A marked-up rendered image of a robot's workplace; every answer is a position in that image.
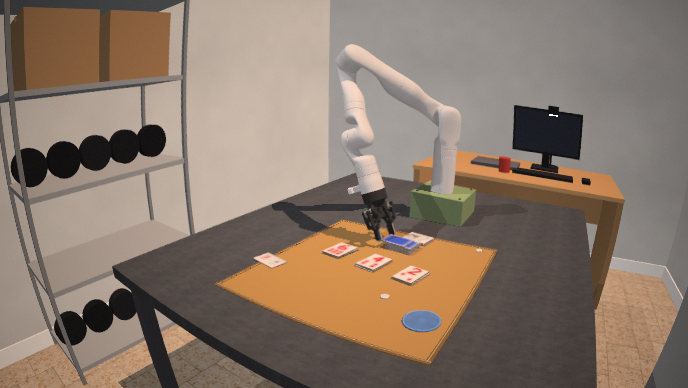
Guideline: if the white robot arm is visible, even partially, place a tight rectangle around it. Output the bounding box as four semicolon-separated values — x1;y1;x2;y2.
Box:
336;44;461;194

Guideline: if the white card with red markings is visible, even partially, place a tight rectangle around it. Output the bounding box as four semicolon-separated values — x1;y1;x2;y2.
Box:
322;242;358;258

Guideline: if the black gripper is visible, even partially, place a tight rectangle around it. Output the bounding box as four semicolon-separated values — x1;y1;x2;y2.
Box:
361;188;396;242

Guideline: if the blue round disc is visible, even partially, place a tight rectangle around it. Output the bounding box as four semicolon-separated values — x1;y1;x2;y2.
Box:
402;310;441;332

